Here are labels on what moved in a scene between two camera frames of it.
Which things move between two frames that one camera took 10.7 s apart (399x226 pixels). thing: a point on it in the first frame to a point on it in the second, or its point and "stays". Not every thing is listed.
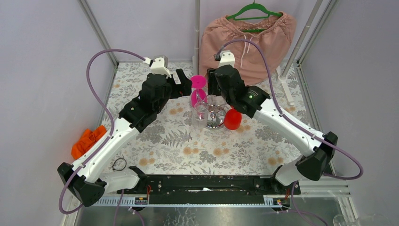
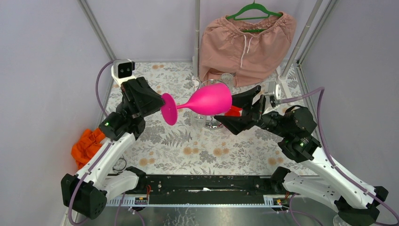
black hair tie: x=119 y=170 stays
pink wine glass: x=199 y=93 to x=210 y=99
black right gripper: x=211 y=81 to x=236 y=124
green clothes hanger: x=254 y=5 stays
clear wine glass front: x=200 y=115 stays
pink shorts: x=261 y=44 stays
